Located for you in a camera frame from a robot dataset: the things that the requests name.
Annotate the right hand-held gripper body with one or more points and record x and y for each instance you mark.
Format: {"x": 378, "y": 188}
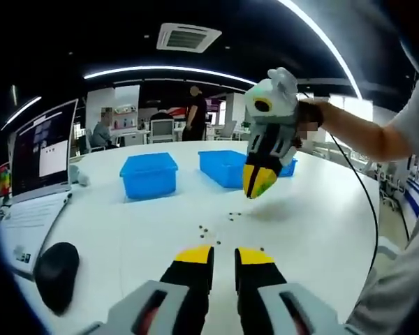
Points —
{"x": 279, "y": 101}

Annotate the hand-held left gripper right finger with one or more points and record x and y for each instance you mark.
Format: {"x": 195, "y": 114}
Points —
{"x": 300, "y": 310}

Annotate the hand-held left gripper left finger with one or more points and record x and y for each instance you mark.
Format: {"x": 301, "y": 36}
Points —
{"x": 143, "y": 307}

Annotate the blue plastic bin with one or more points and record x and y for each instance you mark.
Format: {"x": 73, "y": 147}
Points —
{"x": 223, "y": 174}
{"x": 148, "y": 181}
{"x": 289, "y": 169}

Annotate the small potted plant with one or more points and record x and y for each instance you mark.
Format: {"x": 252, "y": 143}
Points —
{"x": 245, "y": 126}

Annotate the white ceiling light strip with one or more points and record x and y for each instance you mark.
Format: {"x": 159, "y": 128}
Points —
{"x": 167, "y": 69}
{"x": 328, "y": 38}
{"x": 21, "y": 112}

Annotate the black computer mouse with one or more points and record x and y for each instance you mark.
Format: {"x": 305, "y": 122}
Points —
{"x": 56, "y": 275}

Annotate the person's torso in grey shirt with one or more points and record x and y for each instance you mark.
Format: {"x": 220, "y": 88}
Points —
{"x": 398, "y": 279}

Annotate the white and black armchair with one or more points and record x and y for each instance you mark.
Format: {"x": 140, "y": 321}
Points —
{"x": 387, "y": 252}

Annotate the ceiling air conditioner vent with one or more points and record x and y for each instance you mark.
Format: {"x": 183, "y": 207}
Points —
{"x": 188, "y": 37}

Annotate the grey rounded object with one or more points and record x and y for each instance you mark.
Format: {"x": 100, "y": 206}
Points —
{"x": 79, "y": 176}

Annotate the colourful toy blocks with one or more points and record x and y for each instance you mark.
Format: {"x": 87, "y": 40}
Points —
{"x": 3, "y": 183}

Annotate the silver laptop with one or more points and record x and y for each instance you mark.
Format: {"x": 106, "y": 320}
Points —
{"x": 38, "y": 146}

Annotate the wall-mounted purple screen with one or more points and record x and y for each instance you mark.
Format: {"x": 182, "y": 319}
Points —
{"x": 213, "y": 105}

